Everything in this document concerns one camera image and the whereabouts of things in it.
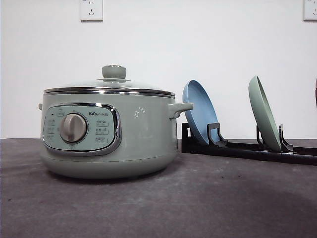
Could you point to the white wall socket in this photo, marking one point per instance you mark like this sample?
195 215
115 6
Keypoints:
91 11
309 11

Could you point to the white wall socket left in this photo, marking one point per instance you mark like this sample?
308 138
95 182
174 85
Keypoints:
91 11

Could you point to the white wall socket right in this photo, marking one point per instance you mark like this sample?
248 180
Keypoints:
309 11

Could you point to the green electric steamer pot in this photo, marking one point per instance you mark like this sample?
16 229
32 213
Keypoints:
108 136

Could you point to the green plate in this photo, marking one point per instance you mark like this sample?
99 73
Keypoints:
264 113

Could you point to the glass steamer lid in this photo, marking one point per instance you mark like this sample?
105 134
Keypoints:
114 82

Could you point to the black plate rack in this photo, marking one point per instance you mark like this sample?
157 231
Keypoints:
217 145

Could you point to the blue plate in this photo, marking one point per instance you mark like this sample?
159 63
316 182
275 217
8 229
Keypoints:
203 112

